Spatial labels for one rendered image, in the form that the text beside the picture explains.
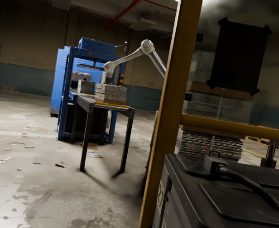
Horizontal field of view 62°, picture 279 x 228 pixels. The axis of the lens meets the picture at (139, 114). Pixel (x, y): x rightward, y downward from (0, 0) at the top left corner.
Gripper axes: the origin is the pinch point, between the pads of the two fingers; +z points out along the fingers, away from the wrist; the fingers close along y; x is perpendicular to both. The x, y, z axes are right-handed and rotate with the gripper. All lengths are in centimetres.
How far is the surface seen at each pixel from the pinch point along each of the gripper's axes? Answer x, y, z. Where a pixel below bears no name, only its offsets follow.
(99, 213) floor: -139, -24, 93
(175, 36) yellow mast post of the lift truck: -221, -29, -33
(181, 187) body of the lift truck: -260, -40, 15
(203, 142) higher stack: -200, 13, 15
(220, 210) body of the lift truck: -274, -39, 14
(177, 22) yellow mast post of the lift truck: -222, -29, -38
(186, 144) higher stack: -198, 4, 18
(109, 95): -41.5, -5.6, 1.6
